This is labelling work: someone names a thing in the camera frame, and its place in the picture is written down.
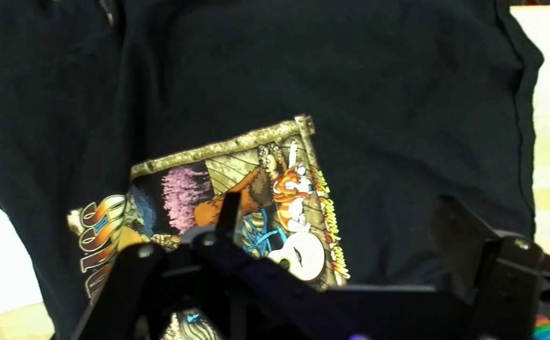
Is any black t-shirt with colourful print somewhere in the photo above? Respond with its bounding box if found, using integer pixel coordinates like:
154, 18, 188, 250
0, 0, 550, 340

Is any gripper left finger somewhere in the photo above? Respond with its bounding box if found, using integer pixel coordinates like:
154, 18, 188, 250
71, 191, 325, 340

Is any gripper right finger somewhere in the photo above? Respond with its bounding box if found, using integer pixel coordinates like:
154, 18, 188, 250
430, 195, 550, 340

